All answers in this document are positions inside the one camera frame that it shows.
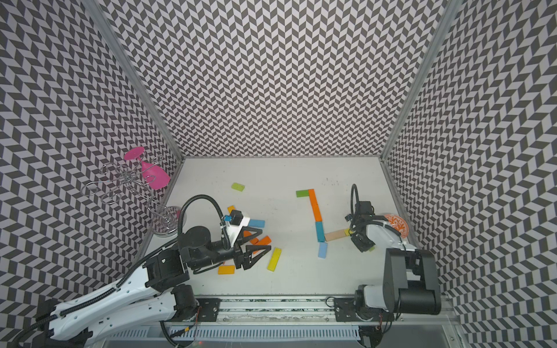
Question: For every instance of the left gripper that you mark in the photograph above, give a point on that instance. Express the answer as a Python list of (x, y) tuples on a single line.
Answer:
[(244, 258)]

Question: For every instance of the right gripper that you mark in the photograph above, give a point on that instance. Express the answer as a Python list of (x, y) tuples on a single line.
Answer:
[(359, 243)]

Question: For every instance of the tan wooden block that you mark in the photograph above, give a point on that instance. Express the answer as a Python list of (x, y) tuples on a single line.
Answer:
[(335, 235)]

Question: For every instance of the orange block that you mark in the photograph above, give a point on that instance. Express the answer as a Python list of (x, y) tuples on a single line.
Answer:
[(313, 200), (249, 237), (266, 241), (317, 214)]

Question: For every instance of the teal block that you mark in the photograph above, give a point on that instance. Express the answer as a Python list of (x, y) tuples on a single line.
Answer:
[(320, 232)]

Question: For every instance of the pale blue block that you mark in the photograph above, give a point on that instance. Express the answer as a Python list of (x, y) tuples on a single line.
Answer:
[(323, 248)]

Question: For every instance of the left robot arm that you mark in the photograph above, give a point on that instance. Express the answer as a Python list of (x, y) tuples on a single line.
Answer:
[(154, 290)]

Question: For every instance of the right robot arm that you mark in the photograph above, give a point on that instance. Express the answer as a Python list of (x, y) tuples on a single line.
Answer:
[(409, 284)]

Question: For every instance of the sky blue block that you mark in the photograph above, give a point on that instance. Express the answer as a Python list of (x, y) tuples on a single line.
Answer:
[(258, 224)]

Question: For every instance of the yellow-orange block bottom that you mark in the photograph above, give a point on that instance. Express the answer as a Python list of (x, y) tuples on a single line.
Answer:
[(226, 270)]

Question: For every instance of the orange patterned cup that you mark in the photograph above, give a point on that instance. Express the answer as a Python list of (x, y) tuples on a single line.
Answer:
[(399, 224)]

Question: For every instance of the lime green block far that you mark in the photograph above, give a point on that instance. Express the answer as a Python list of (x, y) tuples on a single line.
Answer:
[(238, 187)]

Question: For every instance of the pink plastic wine glass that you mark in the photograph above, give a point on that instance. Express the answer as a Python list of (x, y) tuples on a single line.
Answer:
[(152, 173)]

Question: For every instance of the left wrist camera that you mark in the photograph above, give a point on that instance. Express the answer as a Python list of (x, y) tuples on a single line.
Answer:
[(235, 224)]

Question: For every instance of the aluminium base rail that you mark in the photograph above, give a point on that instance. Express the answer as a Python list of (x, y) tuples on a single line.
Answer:
[(261, 311)]

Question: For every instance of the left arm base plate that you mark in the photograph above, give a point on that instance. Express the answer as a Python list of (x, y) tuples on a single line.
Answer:
[(201, 310)]

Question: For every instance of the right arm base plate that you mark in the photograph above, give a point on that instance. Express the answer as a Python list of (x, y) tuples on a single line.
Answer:
[(346, 310)]

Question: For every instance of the wire glass rack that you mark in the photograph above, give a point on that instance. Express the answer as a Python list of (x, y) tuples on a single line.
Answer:
[(121, 180)]

